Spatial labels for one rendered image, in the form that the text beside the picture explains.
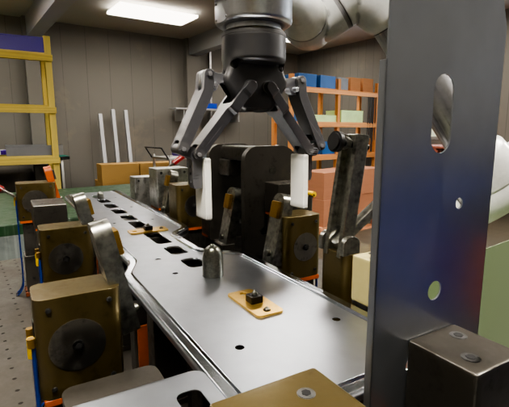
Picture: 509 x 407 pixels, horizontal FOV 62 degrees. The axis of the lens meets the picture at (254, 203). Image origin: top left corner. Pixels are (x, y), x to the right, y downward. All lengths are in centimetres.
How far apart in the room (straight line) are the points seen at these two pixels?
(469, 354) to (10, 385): 93
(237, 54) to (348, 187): 24
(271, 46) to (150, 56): 830
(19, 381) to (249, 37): 86
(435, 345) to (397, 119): 15
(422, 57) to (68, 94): 803
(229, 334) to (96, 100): 795
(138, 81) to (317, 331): 825
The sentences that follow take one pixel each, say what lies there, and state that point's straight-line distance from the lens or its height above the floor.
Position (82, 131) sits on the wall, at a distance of 826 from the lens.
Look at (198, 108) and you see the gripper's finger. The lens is 47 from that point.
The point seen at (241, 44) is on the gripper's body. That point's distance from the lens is 49.
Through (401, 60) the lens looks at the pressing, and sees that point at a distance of 27.
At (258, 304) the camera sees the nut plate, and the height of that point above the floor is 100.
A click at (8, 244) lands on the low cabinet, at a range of 298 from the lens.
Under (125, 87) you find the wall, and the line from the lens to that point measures 852.
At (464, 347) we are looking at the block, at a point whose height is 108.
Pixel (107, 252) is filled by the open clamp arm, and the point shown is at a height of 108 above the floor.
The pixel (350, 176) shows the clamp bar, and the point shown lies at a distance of 59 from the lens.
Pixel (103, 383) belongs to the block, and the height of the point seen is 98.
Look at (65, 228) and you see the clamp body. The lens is 84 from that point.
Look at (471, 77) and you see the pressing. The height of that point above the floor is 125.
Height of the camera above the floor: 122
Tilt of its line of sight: 10 degrees down
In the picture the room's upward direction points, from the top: straight up
